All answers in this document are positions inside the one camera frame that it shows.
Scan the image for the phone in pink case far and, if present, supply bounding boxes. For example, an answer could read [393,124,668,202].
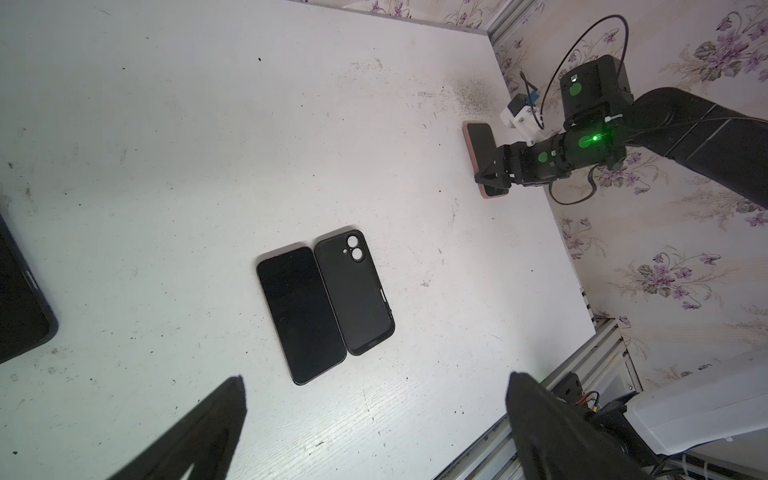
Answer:
[462,121,509,199]

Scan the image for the black phone in black case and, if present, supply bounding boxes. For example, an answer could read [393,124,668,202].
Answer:
[0,218,59,363]

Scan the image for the black phone case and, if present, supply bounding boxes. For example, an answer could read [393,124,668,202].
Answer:
[313,228,395,356]

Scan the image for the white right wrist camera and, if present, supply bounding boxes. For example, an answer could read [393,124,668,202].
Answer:
[500,93,545,146]

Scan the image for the aluminium rail front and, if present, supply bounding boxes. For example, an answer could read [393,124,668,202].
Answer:
[439,320,646,479]

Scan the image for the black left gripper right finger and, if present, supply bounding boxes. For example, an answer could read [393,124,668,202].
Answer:
[506,372,650,480]

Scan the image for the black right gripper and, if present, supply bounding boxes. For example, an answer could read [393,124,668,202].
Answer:
[473,142,570,197]

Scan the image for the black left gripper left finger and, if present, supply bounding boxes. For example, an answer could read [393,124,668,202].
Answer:
[112,376,247,479]

